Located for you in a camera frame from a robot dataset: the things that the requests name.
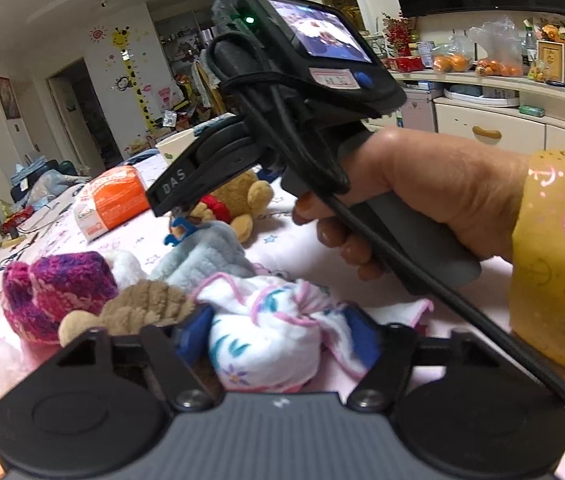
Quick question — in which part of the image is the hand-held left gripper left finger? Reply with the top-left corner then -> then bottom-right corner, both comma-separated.
55,305 -> 226,413

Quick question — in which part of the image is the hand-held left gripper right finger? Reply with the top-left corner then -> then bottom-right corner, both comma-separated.
345,307 -> 506,413

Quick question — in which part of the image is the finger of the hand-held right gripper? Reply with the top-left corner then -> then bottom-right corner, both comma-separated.
164,204 -> 200,247

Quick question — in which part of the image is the grey fleece cloth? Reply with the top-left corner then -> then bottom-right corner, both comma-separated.
150,220 -> 258,293

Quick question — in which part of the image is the brown plush toy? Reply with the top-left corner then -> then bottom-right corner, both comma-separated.
57,280 -> 198,348

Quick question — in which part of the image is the white fluffy plush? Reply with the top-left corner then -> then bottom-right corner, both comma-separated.
107,249 -> 149,287

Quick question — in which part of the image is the white floral cloth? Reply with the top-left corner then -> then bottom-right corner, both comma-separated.
195,272 -> 436,395

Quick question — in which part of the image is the brown teddy bear red shirt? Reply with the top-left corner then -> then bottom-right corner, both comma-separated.
187,170 -> 276,243

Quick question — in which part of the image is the pink purple knit hat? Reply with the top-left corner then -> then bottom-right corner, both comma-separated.
1,251 -> 119,345

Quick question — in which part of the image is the person's right hand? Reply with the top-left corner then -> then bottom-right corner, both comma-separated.
291,126 -> 531,283

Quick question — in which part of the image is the orange white tissue pack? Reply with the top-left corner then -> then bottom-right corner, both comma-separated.
73,165 -> 152,242

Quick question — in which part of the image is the wooden dining chair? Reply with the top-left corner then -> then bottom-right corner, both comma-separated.
191,57 -> 226,117

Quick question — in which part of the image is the white paper cup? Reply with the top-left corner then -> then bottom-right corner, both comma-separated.
155,129 -> 197,167

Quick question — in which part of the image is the kitchen shelf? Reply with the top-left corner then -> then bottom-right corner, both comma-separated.
156,10 -> 216,63

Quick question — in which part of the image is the pink printed tablecloth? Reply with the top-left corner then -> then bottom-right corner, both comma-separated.
0,147 -> 565,480

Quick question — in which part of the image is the red flower bouquet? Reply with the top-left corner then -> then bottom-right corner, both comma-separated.
381,12 -> 416,58

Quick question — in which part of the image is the white pink shopping bag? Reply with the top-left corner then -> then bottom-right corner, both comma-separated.
156,85 -> 179,111

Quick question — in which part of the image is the pile of clothes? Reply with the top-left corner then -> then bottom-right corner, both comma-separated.
10,157 -> 90,206

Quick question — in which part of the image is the giraffe height chart sticker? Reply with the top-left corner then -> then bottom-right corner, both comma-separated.
111,25 -> 163,136

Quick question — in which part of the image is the plastic bag of oranges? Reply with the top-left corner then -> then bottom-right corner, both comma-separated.
470,19 -> 524,78
433,35 -> 476,73

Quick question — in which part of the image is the white tray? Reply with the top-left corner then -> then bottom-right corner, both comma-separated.
443,82 -> 521,107

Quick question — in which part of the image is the framed portrait picture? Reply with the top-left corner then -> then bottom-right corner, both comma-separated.
0,76 -> 22,121

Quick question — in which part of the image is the white cabinet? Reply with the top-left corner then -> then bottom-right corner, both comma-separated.
397,69 -> 565,173

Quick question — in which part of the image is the wooden framed certificate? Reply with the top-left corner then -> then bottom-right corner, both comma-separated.
537,40 -> 565,85

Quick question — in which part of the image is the black cable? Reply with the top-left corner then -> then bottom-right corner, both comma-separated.
206,30 -> 565,433

